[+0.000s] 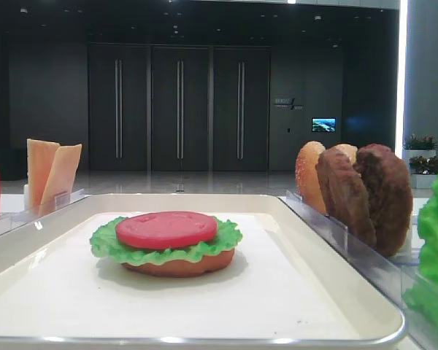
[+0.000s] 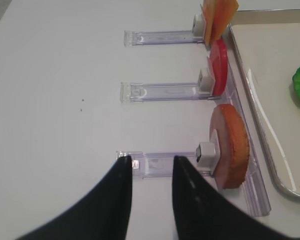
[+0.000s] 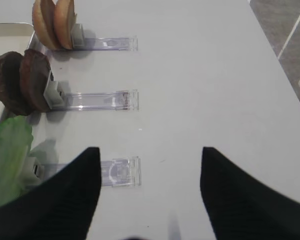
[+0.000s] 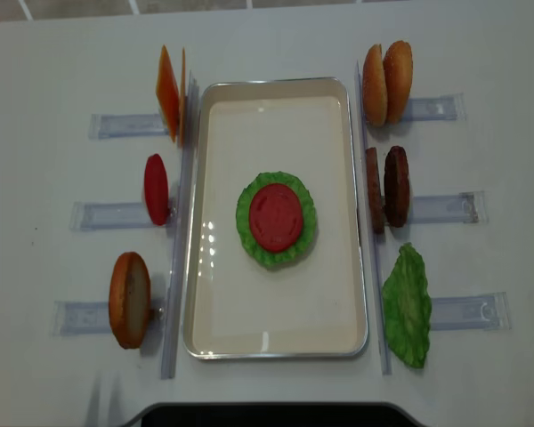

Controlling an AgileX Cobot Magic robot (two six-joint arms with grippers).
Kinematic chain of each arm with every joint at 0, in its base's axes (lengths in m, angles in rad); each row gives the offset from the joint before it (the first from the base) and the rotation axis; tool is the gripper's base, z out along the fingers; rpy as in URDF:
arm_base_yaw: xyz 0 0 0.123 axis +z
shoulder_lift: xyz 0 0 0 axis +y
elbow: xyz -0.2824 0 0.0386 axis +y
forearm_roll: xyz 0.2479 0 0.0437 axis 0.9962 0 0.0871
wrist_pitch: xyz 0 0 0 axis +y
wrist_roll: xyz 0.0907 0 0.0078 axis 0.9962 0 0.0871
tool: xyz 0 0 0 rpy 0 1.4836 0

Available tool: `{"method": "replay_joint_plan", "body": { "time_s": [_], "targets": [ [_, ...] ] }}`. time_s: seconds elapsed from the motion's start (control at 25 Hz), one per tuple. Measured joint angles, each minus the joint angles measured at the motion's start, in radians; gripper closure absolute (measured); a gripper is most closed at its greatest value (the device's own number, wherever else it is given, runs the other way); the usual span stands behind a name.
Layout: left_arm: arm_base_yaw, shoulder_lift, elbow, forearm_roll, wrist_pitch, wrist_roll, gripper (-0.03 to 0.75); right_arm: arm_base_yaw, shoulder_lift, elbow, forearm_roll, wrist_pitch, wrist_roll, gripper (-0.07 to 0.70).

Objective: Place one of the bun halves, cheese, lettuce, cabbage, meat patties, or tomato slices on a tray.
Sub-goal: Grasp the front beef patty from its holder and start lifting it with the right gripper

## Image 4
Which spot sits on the brown meat patty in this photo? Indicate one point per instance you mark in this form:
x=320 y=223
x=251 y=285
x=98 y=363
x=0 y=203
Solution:
x=396 y=187
x=374 y=191

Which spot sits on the red tomato slice on tray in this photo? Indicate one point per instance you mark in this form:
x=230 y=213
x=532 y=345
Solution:
x=275 y=217

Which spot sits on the green lettuce leaf on tray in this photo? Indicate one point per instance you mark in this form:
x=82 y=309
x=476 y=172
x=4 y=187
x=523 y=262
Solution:
x=302 y=244

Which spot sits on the red standing tomato slice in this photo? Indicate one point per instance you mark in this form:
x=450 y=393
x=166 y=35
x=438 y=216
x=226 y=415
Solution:
x=156 y=190

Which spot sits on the orange cheese slice front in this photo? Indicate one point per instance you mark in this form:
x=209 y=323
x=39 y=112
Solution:
x=168 y=94

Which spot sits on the green standing lettuce leaf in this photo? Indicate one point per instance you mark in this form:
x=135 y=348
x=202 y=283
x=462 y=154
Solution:
x=408 y=308

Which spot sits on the white metal tray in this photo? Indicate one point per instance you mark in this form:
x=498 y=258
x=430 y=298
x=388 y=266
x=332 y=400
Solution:
x=313 y=306

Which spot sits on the bun half with white face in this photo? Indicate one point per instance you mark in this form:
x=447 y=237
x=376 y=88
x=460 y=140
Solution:
x=129 y=300

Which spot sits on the golden bun half left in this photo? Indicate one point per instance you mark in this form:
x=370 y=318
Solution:
x=374 y=90

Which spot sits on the golden bun half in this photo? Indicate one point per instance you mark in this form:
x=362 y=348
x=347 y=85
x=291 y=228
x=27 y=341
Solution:
x=374 y=90
x=398 y=73

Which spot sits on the golden bun half right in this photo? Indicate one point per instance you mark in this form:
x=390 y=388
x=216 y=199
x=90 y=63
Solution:
x=398 y=73

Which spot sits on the clear left acrylic rack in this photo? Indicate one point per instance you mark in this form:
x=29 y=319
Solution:
x=73 y=318

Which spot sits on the clear acrylic rack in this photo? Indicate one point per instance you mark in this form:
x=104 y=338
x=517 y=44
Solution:
x=481 y=312
x=73 y=318

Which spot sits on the black base at bottom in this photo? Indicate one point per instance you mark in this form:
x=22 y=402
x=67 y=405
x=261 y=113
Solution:
x=275 y=414

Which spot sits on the clear right acrylic rack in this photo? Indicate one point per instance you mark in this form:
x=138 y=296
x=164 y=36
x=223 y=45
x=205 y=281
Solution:
x=481 y=312

